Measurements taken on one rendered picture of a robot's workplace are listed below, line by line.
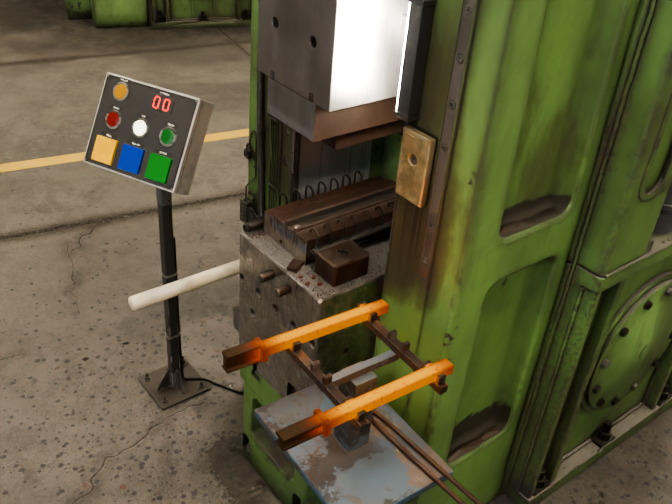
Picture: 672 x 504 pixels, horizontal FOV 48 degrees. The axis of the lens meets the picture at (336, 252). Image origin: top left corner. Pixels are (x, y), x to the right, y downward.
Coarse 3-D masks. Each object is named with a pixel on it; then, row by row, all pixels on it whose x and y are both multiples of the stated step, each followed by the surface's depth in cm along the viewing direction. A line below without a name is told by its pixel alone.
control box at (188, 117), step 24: (144, 96) 219; (168, 96) 216; (192, 96) 214; (96, 120) 225; (120, 120) 222; (144, 120) 219; (168, 120) 216; (192, 120) 213; (120, 144) 222; (144, 144) 219; (168, 144) 215; (192, 144) 216; (144, 168) 219; (192, 168) 220
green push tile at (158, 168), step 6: (150, 156) 217; (156, 156) 216; (162, 156) 216; (150, 162) 217; (156, 162) 216; (162, 162) 216; (168, 162) 215; (150, 168) 217; (156, 168) 216; (162, 168) 216; (168, 168) 215; (150, 174) 217; (156, 174) 216; (162, 174) 215; (168, 174) 216; (156, 180) 216; (162, 180) 215
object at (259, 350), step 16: (368, 304) 176; (384, 304) 177; (320, 320) 170; (336, 320) 171; (352, 320) 172; (288, 336) 165; (304, 336) 166; (320, 336) 169; (224, 352) 157; (240, 352) 158; (256, 352) 161; (272, 352) 162; (224, 368) 159; (240, 368) 160
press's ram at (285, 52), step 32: (288, 0) 169; (320, 0) 160; (352, 0) 158; (384, 0) 164; (288, 32) 173; (320, 32) 164; (352, 32) 163; (384, 32) 168; (288, 64) 177; (320, 64) 167; (352, 64) 167; (384, 64) 173; (320, 96) 170; (352, 96) 172; (384, 96) 178
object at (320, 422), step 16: (432, 368) 160; (448, 368) 160; (400, 384) 155; (416, 384) 156; (352, 400) 150; (368, 400) 150; (384, 400) 152; (320, 416) 145; (336, 416) 146; (352, 416) 148; (288, 432) 141; (304, 432) 142; (320, 432) 145; (288, 448) 141
